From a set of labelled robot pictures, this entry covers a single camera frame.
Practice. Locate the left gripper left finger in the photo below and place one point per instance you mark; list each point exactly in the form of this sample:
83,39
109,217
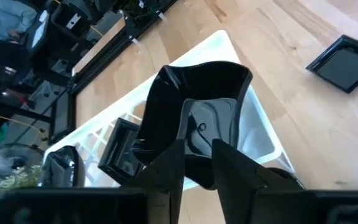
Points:
163,193

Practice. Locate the black rounded plate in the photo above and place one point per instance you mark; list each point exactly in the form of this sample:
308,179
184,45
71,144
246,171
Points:
62,168

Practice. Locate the grey round fan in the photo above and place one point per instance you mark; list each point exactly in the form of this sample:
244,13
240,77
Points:
11,158

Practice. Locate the black small square plate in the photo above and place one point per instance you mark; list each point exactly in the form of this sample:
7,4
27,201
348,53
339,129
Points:
120,152
343,62

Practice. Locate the person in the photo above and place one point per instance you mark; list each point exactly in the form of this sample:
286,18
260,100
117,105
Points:
8,18

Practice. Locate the green artificial potted plant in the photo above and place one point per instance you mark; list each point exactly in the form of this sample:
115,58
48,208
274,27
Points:
17,180

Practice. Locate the black wavy square plate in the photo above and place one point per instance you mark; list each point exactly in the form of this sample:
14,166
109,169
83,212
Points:
172,102

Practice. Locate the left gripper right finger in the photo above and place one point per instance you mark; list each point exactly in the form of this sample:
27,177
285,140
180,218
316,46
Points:
244,199

